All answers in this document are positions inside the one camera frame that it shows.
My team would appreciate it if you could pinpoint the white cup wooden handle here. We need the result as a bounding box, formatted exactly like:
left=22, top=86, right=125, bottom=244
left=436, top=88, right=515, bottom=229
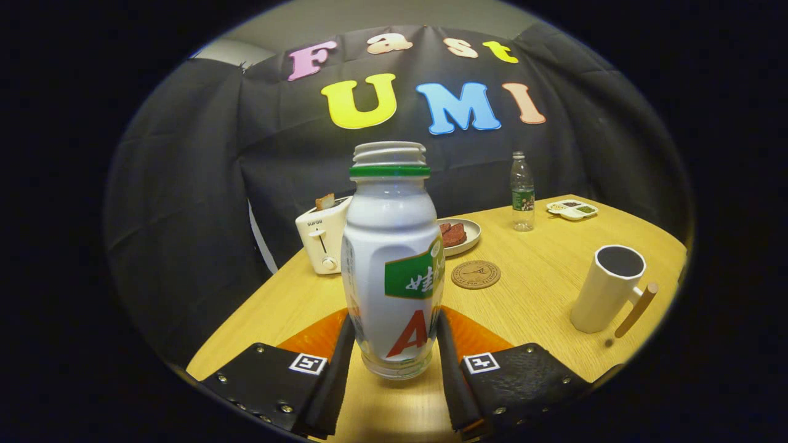
left=569, top=244, right=659, bottom=339

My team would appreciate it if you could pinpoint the wooden table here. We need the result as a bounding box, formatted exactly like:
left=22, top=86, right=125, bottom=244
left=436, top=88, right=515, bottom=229
left=186, top=194, right=688, bottom=443

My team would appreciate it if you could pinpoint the round cork coaster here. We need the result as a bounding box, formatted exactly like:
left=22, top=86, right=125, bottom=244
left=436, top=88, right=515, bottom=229
left=451, top=260, right=502, bottom=290

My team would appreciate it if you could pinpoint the white toaster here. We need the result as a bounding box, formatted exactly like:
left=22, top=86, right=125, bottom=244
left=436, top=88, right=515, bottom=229
left=295, top=196, right=353, bottom=275

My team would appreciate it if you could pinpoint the white juice bottle green label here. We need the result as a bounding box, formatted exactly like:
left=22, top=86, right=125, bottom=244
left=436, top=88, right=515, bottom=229
left=340, top=141, right=446, bottom=380

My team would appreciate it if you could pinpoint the clear plastic water bottle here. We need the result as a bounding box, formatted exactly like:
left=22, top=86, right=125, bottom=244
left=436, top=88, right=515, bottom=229
left=510, top=151, right=536, bottom=233

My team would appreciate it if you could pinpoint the white round plate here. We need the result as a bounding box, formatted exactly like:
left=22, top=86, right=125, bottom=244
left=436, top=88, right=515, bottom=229
left=436, top=218, right=482, bottom=257

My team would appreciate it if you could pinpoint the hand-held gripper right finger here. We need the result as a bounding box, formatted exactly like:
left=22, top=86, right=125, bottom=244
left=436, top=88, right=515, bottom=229
left=436, top=306, right=595, bottom=441

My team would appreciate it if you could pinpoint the white divided dish with beans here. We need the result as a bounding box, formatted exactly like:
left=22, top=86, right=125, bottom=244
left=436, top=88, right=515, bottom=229
left=546, top=199, right=599, bottom=222

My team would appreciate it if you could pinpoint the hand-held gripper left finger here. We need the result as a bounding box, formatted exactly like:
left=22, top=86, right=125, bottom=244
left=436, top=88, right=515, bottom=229
left=198, top=308, right=356, bottom=441

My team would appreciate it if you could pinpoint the black backdrop cloth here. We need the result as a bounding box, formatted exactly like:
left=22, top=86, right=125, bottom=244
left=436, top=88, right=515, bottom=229
left=102, top=23, right=693, bottom=370

